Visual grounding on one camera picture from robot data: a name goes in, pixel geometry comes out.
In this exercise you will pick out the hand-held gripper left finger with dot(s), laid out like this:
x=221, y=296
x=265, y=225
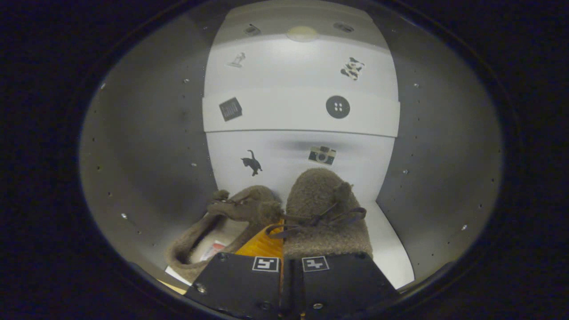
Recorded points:
x=240, y=284

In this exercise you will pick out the grey shoe cabinet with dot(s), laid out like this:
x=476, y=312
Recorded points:
x=146, y=146

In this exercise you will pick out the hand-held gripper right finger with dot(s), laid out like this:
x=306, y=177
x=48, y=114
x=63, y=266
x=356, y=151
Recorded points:
x=342, y=284

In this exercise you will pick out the brown fuzzy shoe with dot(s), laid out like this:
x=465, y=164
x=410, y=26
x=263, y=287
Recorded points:
x=320, y=191
x=249, y=206

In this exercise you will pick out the round cabinet light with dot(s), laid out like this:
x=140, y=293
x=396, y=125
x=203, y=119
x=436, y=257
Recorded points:
x=302, y=34

